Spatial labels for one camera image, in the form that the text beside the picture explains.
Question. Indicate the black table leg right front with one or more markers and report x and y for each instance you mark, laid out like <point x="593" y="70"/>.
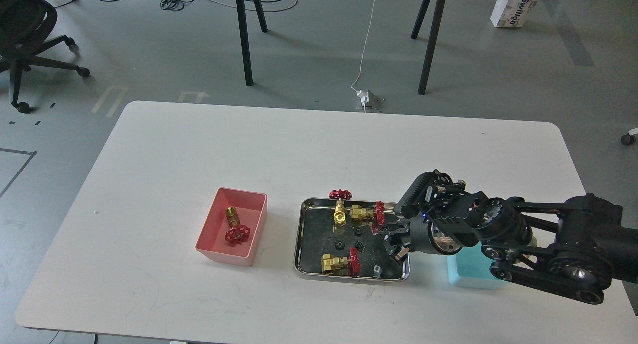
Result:
<point x="432" y="43"/>

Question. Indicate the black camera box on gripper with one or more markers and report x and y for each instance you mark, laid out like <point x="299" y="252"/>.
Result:
<point x="409" y="204"/>

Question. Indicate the brass valve red handwheel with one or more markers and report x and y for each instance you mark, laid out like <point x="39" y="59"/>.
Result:
<point x="237" y="232"/>
<point x="339" y="216"/>

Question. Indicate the pink plastic box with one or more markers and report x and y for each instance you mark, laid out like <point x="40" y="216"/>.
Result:
<point x="252" y="211"/>

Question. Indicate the black office chair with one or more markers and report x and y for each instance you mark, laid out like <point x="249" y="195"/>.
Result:
<point x="24" y="29"/>

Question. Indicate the small black gear centre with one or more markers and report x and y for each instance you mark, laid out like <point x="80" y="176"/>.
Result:
<point x="360" y="246"/>

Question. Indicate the floor power socket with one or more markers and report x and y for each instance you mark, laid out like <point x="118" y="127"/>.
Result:
<point x="369" y="102"/>

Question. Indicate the brass valve bottom of tray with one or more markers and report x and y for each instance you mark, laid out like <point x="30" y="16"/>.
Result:
<point x="331" y="265"/>

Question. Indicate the black table leg left front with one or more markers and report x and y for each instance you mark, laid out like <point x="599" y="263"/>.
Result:
<point x="243" y="31"/>

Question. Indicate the stainless steel tray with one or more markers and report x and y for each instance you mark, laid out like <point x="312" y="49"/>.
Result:
<point x="317" y="233"/>

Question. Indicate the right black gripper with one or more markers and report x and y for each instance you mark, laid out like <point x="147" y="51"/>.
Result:
<point x="449" y="221"/>

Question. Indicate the black table leg right rear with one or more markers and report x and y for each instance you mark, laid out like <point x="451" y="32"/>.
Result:
<point x="420" y="18"/>

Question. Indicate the light blue plastic box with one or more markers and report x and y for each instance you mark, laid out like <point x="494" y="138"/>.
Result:
<point x="470" y="268"/>

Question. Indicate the white paper towel package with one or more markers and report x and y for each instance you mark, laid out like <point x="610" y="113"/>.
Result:
<point x="511" y="13"/>

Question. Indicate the office chair caster right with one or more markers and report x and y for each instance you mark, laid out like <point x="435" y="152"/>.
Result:
<point x="629" y="137"/>

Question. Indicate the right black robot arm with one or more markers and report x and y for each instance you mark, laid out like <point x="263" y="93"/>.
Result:
<point x="573" y="249"/>

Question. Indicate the black table leg left rear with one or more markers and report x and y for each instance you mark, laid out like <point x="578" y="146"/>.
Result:
<point x="260" y="15"/>

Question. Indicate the brass valve upright red handwheel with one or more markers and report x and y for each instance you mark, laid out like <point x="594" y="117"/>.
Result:
<point x="339" y="216"/>

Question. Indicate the brass valve top right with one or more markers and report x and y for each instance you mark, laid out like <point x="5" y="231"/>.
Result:
<point x="374" y="216"/>

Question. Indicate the black table leg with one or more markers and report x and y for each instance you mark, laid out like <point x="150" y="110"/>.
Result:
<point x="260" y="15"/>
<point x="432" y="43"/>
<point x="243" y="31"/>
<point x="420" y="18"/>

